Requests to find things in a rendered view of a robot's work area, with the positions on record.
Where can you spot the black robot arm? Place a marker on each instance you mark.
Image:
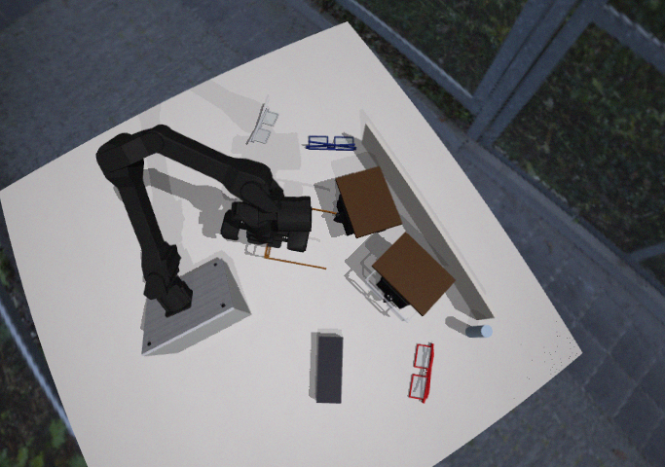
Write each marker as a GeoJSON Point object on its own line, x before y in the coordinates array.
{"type": "Point", "coordinates": [122, 162]}

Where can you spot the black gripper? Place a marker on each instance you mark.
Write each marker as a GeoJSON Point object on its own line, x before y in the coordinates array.
{"type": "Point", "coordinates": [296, 241]}

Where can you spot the dark grey cylinder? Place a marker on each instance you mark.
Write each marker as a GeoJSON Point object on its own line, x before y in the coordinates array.
{"type": "Point", "coordinates": [483, 331]}

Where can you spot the dark blue glasses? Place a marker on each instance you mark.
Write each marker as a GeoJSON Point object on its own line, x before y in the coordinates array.
{"type": "Point", "coordinates": [341, 143]}

